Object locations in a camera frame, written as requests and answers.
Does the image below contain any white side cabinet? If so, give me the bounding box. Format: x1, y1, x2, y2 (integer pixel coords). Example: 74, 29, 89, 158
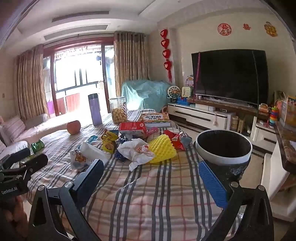
260, 141, 296, 220

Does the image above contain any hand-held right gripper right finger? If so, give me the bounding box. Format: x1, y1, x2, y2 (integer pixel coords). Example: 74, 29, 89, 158
198, 160, 274, 241

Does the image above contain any purple thermos bottle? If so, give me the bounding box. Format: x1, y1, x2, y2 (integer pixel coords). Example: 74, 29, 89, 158
88, 93, 103, 126

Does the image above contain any colourful flat game box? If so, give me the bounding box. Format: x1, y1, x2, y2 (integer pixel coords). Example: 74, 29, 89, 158
139, 112, 171, 128

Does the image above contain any gold and red wall decal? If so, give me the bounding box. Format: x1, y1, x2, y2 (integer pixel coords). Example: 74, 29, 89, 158
264, 22, 278, 37

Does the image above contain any black flat television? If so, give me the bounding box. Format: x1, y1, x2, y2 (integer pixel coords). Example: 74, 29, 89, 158
191, 49, 269, 107

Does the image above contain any blue foil wrapper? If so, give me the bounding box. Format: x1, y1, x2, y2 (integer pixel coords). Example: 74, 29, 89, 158
115, 136, 130, 162

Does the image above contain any pink striped sofa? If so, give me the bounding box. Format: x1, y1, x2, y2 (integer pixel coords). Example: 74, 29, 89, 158
0, 112, 77, 163

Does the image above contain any blue plastic toy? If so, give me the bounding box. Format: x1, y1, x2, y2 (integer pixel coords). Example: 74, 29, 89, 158
84, 135, 99, 145

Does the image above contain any yellow wedge sponge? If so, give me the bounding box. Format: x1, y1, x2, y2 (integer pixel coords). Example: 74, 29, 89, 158
148, 134, 179, 164

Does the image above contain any red-framed balcony door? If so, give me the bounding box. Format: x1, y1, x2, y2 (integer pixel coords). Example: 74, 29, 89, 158
43, 38, 115, 115

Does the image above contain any clear cookie jar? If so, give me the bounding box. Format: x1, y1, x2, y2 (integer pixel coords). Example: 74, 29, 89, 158
109, 96, 128, 124

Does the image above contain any round red wall decal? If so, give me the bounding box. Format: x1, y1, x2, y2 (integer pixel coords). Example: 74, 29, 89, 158
217, 23, 232, 36

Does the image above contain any white plastic bag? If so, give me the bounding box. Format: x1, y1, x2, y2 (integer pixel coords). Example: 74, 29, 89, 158
80, 142, 111, 166

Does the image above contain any red apple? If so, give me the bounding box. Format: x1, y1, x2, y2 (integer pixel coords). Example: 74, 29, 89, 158
67, 120, 81, 135

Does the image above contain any green foil packet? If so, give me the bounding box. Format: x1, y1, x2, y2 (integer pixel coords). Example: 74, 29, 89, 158
31, 139, 45, 154

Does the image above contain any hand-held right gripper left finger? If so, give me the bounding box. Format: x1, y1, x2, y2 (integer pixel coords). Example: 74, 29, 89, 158
28, 159, 104, 241

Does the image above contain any white television cabinet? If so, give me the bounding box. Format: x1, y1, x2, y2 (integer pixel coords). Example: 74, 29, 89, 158
167, 98, 280, 149

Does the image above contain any rainbow stacking ring toy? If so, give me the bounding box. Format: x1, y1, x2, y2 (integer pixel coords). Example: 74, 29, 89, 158
268, 106, 279, 129

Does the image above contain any plaid tablecloth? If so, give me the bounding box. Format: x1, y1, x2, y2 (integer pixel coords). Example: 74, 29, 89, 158
26, 109, 241, 241

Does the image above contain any white cartoon print wrapper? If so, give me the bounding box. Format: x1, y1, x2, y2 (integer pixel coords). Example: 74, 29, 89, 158
70, 149, 89, 171

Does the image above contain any brown marble counter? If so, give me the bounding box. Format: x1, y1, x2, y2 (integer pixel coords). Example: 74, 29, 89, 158
275, 120, 296, 174

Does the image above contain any small white fan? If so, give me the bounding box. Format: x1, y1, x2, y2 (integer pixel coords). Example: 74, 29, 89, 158
167, 86, 178, 103

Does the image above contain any yellow snack packet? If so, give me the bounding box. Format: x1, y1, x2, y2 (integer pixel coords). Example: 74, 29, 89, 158
101, 130, 119, 154

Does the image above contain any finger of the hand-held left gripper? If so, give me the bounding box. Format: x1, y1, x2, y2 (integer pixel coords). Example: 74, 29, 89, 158
0, 148, 31, 169
5, 153, 48, 183

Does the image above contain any teal covered armchair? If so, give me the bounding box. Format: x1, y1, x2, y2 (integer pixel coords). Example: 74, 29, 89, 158
121, 79, 173, 113

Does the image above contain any white bin with black liner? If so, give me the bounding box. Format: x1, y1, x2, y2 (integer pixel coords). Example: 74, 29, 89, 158
193, 129, 253, 193

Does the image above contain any beige patterned curtain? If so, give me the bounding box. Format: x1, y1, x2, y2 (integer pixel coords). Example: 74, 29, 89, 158
14, 44, 49, 120
113, 31, 149, 102

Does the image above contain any person's left hand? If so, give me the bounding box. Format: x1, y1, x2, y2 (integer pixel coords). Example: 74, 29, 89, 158
0, 197, 29, 241

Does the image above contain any red snack packet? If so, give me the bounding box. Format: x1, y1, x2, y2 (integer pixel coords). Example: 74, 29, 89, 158
164, 130, 192, 151

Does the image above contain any colourful printed box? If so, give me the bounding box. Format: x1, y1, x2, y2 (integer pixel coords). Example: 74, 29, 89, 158
279, 94, 296, 128

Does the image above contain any red heart hanging ornament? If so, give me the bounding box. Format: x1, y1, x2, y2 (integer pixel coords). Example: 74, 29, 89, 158
160, 29, 173, 82

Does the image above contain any red and white carton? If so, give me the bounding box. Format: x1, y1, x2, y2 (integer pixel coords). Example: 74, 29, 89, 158
119, 121, 148, 139

